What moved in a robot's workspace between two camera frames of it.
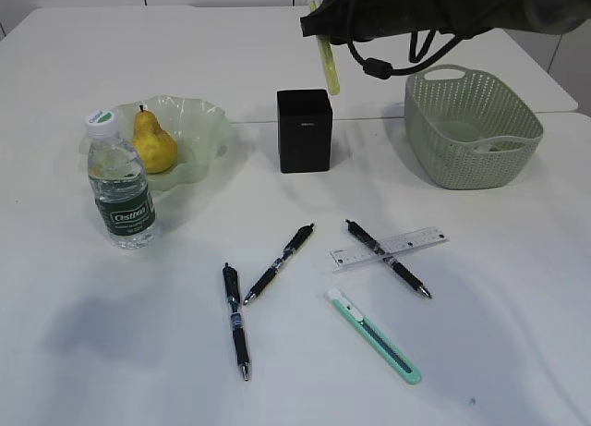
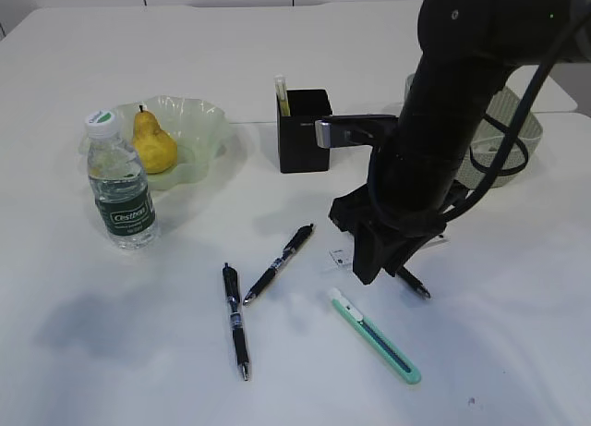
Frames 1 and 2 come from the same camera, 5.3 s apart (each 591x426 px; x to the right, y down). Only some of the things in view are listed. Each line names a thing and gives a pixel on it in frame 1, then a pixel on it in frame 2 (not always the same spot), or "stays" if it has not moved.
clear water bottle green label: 120,183 stays
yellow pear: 155,145 stays
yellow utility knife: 326,52 -> 281,88
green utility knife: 368,333 stays
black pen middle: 293,246 stays
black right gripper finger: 333,18 -> 370,247
